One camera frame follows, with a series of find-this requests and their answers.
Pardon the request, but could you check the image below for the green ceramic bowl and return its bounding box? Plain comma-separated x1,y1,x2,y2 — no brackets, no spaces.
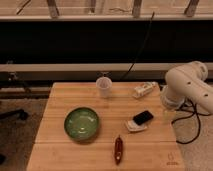
64,107,100,142

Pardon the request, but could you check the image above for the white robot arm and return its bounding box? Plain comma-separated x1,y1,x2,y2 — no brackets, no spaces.
160,61,213,114

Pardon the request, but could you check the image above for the translucent plastic cup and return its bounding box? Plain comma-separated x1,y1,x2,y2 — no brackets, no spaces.
96,77,112,98

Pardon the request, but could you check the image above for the white rectangular carton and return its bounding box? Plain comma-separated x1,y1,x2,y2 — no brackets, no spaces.
133,82,156,99

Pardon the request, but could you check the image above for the white small box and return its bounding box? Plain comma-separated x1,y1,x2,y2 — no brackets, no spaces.
125,120,147,132

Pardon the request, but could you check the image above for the red brown chili pepper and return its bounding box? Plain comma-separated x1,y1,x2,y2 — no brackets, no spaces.
114,136,123,164

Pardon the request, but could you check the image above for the black office chair base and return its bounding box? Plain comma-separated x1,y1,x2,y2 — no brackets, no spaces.
0,109,29,120

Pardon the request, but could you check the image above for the thin black pole cable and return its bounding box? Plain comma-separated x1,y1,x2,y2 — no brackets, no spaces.
119,11,156,82

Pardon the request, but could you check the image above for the white window sill rail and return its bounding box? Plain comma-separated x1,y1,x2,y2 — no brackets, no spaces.
0,62,213,73

